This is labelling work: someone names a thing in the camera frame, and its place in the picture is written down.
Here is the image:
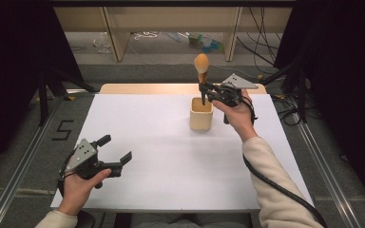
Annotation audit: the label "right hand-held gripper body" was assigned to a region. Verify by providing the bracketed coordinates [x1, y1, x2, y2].
[208, 73, 259, 125]

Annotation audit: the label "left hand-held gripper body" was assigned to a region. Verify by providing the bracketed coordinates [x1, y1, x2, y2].
[64, 138, 124, 190]

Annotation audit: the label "wooden spoon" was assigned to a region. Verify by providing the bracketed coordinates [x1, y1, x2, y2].
[193, 52, 211, 106]

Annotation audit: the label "cream square ceramic cup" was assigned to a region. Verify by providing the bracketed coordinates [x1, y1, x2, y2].
[189, 96, 215, 132]

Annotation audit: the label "person's right hand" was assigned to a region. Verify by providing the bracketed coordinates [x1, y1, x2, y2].
[211, 89, 259, 143]

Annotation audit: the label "person's left hand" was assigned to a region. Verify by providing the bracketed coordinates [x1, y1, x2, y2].
[57, 168, 112, 217]

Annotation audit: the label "blue packet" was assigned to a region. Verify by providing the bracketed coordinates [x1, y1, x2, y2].
[202, 39, 221, 54]

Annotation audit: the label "white table cover sheet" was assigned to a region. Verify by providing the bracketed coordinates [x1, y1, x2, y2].
[50, 93, 315, 213]

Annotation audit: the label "green packet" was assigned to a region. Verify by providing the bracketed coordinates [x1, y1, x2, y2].
[188, 32, 203, 46]

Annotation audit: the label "black tripod stand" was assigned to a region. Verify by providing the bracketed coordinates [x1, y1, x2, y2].
[259, 61, 308, 124]
[37, 67, 98, 127]

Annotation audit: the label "wooden shelf unit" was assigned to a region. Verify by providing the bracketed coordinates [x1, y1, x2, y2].
[52, 6, 294, 64]

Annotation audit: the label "clear plastic bottle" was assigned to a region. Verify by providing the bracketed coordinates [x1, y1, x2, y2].
[92, 31, 112, 54]

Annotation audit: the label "black curtain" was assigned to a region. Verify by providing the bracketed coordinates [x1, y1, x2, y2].
[0, 0, 86, 179]
[274, 0, 365, 203]

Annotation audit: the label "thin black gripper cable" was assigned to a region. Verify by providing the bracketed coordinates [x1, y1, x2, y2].
[57, 148, 77, 198]

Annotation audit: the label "metal floor rail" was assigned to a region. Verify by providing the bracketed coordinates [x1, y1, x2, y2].
[0, 91, 67, 228]
[293, 120, 362, 228]

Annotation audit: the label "black floor cable coil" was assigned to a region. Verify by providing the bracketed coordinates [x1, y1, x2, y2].
[272, 93, 302, 127]

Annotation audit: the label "hanging black cables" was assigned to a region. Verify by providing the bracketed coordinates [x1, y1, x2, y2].
[236, 6, 283, 75]

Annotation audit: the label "white cable bundle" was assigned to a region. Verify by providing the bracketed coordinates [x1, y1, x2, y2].
[132, 30, 160, 41]

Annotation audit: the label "thick black gripper cable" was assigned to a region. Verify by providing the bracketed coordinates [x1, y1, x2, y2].
[241, 94, 329, 228]

